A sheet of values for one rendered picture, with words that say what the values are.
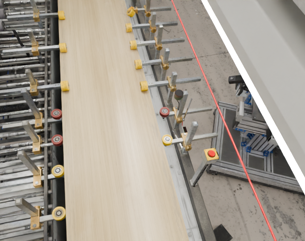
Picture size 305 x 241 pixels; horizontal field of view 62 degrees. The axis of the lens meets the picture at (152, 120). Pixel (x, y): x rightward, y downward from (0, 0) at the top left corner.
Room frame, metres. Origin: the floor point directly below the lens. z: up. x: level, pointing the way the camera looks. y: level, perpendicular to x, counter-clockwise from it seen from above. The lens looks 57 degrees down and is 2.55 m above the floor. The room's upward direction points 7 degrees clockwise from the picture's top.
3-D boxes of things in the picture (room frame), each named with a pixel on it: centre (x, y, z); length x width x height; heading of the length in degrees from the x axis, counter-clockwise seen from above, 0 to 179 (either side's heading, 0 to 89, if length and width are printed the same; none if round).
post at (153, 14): (2.11, 0.11, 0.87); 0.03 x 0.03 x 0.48; 19
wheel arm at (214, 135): (0.98, -0.32, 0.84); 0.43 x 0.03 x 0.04; 109
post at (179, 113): (1.16, -0.21, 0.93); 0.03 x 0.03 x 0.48; 19
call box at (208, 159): (0.68, -0.37, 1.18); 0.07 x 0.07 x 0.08; 19
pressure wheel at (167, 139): (0.92, -0.13, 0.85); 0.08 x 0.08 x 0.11
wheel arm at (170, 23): (2.15, 0.11, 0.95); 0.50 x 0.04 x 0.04; 109
